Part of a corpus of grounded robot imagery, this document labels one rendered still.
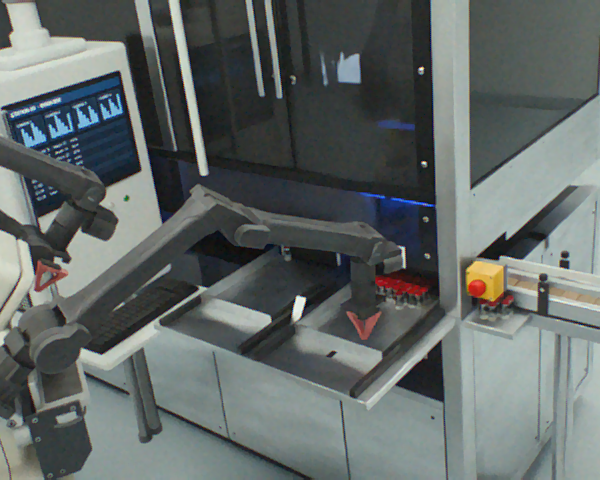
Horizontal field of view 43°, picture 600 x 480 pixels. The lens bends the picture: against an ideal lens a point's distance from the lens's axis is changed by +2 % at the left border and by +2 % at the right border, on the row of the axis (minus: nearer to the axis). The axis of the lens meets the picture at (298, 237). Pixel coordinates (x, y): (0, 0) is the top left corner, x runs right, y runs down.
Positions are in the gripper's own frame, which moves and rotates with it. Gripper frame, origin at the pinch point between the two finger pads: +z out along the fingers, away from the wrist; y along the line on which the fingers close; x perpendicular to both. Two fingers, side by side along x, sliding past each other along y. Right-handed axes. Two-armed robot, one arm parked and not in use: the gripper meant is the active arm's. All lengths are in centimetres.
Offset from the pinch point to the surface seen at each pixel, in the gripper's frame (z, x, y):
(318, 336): 3.2, 12.8, -1.4
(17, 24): -71, 96, -19
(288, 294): 2.9, 35.4, 13.8
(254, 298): 3.6, 42.6, 7.5
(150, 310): 10, 73, -5
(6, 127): -48, 81, -35
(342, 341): 2.4, 5.4, -1.4
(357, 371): 5.9, -2.2, -6.1
